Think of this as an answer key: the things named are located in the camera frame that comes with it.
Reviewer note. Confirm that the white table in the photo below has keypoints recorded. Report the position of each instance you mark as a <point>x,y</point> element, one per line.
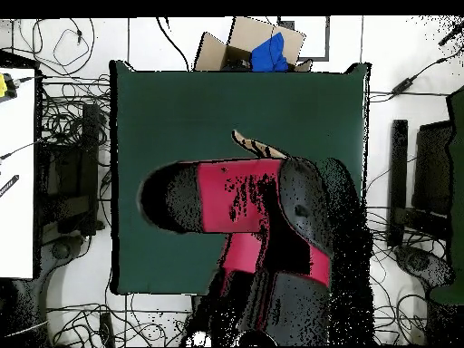
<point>16,181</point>

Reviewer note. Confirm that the black strip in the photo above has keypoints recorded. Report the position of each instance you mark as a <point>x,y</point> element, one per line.
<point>9,185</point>

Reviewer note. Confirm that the yellow and black tool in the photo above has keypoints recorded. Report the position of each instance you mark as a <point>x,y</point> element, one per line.
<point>3,85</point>

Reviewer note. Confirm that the black power adapter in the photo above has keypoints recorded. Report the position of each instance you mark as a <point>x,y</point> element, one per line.
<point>402,86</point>

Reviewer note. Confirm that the black square frame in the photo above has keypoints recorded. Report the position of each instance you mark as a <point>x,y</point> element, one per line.
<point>327,40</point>

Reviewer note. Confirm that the black panel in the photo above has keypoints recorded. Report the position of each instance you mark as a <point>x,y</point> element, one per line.
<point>433,163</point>

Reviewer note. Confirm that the green covered object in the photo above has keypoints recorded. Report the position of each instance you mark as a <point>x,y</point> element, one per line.
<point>457,163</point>

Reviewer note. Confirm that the blue cloth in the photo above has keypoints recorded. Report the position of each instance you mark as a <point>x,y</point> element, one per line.
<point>268,54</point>

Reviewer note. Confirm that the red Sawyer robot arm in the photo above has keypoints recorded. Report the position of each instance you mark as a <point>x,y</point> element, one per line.
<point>224,203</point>

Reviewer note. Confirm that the dark green table cloth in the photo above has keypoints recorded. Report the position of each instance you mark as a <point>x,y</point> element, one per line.
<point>163,108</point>

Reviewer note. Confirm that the tan terry towel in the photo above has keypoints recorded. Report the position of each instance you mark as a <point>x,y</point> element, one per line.
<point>250,145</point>

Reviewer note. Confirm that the black equipment rack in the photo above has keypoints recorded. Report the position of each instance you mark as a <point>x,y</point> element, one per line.
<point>88,145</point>

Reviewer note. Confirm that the black upright bar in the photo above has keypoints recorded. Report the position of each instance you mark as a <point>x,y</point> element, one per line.
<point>398,163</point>

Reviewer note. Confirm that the cardboard box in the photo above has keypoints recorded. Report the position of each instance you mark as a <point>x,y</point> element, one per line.
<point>250,32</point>

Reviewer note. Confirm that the grey stand base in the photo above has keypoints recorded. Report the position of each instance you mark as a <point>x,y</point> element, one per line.
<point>61,250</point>
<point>420,262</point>

